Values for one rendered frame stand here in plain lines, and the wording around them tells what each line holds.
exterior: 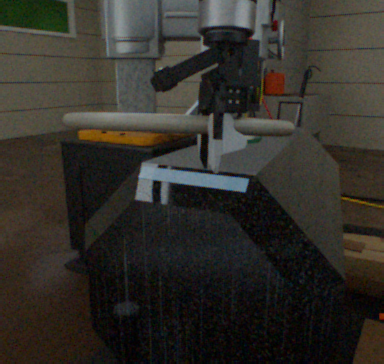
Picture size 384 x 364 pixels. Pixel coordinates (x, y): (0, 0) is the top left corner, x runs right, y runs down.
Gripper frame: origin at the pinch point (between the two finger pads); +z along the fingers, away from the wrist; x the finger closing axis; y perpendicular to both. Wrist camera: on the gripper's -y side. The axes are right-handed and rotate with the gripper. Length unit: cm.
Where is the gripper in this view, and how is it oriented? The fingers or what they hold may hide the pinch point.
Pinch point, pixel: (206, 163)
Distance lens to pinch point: 60.5
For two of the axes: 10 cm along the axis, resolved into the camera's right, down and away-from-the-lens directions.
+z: -0.5, 9.9, 1.5
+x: -2.5, -1.6, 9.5
